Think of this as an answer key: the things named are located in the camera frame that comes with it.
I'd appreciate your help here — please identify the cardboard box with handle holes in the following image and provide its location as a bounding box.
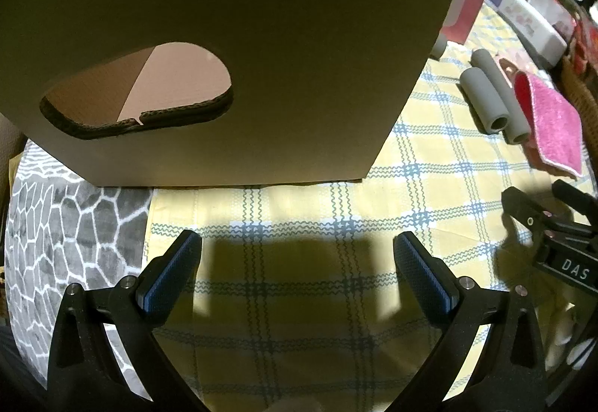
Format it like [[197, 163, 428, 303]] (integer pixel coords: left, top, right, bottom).
[[0, 0, 472, 187]]

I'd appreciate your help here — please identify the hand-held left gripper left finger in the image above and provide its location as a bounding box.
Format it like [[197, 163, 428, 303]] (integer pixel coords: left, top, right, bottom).
[[47, 229, 206, 412]]

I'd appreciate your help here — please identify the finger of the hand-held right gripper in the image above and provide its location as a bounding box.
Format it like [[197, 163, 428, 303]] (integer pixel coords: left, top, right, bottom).
[[551, 179, 598, 228], [501, 186, 548, 245]]

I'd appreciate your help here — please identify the wicker basket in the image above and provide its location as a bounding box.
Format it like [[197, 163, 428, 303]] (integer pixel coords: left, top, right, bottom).
[[558, 54, 598, 125]]

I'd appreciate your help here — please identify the white case with pink print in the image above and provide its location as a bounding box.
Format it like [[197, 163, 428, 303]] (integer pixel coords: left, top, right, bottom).
[[497, 0, 569, 67]]

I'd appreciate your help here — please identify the grey honeycomb pattern blanket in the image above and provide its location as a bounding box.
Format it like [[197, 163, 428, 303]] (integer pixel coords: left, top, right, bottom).
[[0, 138, 155, 394]]

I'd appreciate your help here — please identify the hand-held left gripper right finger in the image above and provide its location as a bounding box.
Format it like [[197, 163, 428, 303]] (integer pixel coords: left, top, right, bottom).
[[392, 232, 547, 412]]

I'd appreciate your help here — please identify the yellow plaid tablecloth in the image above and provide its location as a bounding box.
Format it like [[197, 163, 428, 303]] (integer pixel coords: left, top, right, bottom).
[[142, 0, 598, 412]]

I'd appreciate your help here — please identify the pink fluffy cloth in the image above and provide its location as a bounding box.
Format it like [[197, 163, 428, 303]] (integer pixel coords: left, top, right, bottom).
[[513, 70, 585, 182]]

